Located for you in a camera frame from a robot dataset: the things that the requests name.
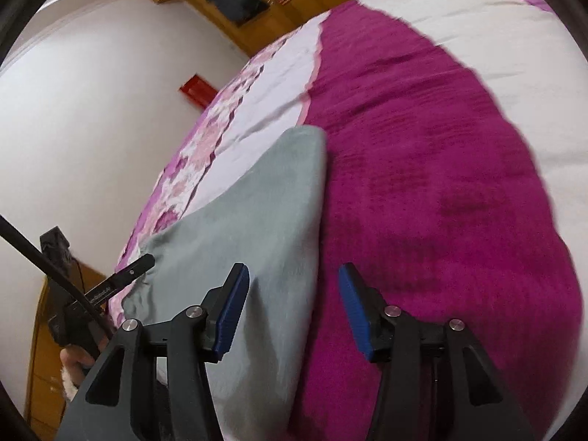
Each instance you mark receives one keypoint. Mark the wooden bedside cabinet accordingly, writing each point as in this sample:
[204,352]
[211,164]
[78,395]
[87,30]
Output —
[45,404]

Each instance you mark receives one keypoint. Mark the pink purple striped bedspread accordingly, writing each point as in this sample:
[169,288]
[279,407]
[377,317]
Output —
[456,182]

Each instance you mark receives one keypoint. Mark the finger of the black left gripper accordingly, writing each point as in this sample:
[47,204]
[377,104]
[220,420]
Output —
[111,286]

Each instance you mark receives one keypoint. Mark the person's left hand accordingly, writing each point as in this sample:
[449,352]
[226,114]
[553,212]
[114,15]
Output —
[76,361]

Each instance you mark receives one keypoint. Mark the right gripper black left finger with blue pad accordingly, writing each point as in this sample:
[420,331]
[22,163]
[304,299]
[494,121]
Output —
[117,400]

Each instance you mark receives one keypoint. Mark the grey sweatpants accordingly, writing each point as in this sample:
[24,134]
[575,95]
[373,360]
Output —
[268,220]

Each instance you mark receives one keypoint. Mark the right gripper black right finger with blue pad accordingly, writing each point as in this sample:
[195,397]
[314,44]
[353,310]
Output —
[437,383]

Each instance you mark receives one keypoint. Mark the red stool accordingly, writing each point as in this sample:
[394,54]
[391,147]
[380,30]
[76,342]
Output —
[199,91]

